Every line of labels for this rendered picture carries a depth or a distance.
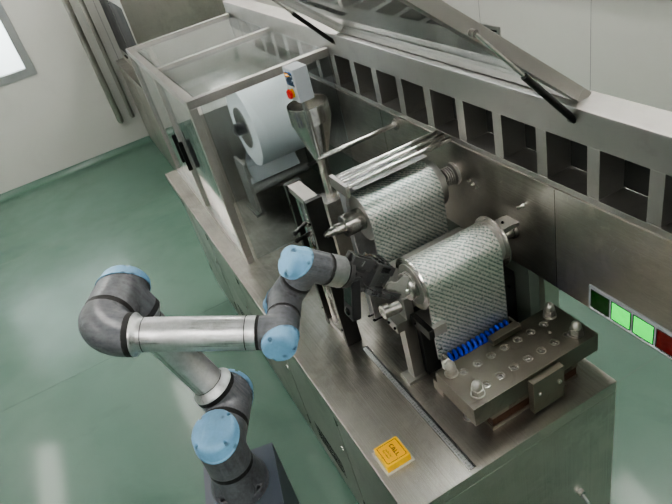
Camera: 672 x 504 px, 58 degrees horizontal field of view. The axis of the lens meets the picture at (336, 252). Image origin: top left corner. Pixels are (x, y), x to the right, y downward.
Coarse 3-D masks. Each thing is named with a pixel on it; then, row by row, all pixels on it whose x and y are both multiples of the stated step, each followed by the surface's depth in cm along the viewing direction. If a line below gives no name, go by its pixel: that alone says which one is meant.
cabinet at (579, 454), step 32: (224, 288) 353; (288, 384) 271; (320, 416) 221; (608, 416) 164; (352, 448) 187; (544, 448) 155; (576, 448) 163; (608, 448) 172; (352, 480) 220; (480, 480) 148; (512, 480) 155; (544, 480) 163; (576, 480) 171; (608, 480) 181
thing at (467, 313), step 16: (496, 272) 157; (480, 288) 157; (496, 288) 160; (448, 304) 154; (464, 304) 156; (480, 304) 159; (496, 304) 162; (432, 320) 153; (448, 320) 156; (464, 320) 159; (480, 320) 162; (496, 320) 165; (448, 336) 159; (464, 336) 162
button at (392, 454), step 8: (392, 440) 155; (376, 448) 154; (384, 448) 154; (392, 448) 153; (400, 448) 153; (376, 456) 155; (384, 456) 152; (392, 456) 151; (400, 456) 151; (408, 456) 151; (384, 464) 150; (392, 464) 150; (400, 464) 151
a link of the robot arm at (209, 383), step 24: (96, 288) 134; (120, 288) 134; (144, 288) 140; (144, 312) 138; (168, 360) 146; (192, 360) 148; (192, 384) 150; (216, 384) 153; (240, 384) 158; (240, 408) 153
